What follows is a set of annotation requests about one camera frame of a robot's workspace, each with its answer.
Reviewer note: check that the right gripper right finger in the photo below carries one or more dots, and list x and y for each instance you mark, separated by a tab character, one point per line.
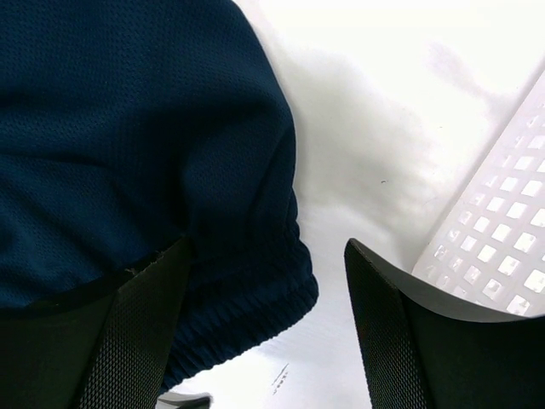
425	348

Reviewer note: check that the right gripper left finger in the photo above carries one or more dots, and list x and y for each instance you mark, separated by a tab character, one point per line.
104	344

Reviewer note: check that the white plastic basket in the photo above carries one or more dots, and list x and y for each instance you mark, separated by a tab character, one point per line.
489	249

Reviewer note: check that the navy blue shorts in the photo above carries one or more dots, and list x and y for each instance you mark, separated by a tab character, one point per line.
127	125

